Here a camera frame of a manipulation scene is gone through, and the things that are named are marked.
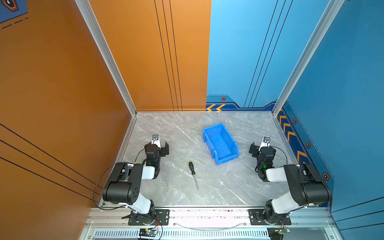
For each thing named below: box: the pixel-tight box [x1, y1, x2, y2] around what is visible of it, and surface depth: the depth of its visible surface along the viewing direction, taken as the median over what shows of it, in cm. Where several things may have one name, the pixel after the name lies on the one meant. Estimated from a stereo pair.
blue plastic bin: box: [202, 122, 240, 166], surface depth 98 cm
